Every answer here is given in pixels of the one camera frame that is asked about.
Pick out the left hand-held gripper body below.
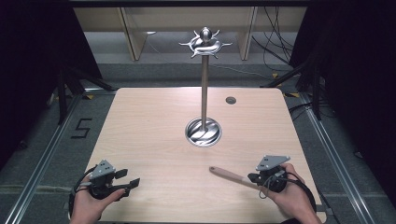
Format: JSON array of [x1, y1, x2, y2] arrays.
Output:
[[88, 159, 118, 201]]

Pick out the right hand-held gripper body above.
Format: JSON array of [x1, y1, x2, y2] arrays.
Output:
[[255, 154, 291, 193]]

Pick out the wooden stick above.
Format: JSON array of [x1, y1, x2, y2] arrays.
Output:
[[208, 166, 262, 190]]

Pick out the metal utensil stand with hooks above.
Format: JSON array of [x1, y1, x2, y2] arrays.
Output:
[[178, 26, 233, 147]]

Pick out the person's left hand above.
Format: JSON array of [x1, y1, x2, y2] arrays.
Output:
[[69, 174, 126, 224]]

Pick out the person's right hand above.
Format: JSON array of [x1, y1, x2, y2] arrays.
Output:
[[263, 162, 316, 224]]

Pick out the black tripod stand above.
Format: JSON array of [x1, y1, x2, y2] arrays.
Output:
[[55, 65, 117, 126], [261, 54, 325, 121]]

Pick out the light wooden shelf unit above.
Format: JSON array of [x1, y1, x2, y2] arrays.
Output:
[[73, 7, 308, 62]]

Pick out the grey cable loop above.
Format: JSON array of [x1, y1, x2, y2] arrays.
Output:
[[258, 175, 276, 200]]

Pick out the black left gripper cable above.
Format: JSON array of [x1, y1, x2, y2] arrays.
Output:
[[68, 165, 98, 218]]

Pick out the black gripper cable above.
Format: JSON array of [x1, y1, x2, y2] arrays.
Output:
[[68, 165, 98, 218], [279, 175, 318, 214]]

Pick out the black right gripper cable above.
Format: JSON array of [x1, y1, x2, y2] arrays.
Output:
[[279, 175, 318, 214]]

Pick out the aluminium floor rail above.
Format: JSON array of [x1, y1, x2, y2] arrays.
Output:
[[299, 92, 375, 224], [2, 90, 117, 224]]

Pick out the black background cables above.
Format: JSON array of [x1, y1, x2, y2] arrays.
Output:
[[251, 7, 301, 67]]

